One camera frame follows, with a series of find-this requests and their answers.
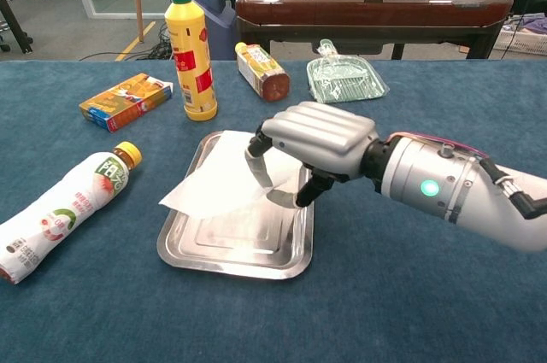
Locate green dustpan brush set wrapped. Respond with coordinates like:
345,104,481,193
306,38,391,105

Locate white paper napkin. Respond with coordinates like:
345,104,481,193
158,130,300,220

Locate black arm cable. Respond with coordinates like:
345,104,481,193
478,157,547,221

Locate brown mahjong table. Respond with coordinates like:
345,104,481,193
234,0,515,61

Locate yellow bottle with green cap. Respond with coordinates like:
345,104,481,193
164,0,219,122

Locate orange and blue carton box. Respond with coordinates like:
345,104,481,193
79,73,174,133

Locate black floor cables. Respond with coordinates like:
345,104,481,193
76,23,174,61

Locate black tripod leg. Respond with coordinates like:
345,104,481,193
0,0,34,55

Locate blue table cloth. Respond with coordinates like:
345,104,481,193
0,59,547,363

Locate pink arm wire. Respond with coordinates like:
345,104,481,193
395,131,492,160

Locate white drink bottle yellow cap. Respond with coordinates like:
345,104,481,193
0,141,143,285

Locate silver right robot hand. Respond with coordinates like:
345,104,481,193
244,101,380,209

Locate silver metal tray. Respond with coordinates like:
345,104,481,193
156,130,316,281

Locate white plastic basket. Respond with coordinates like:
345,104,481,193
493,25,547,56

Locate brown tea bottle yellow label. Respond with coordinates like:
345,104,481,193
234,41,291,103

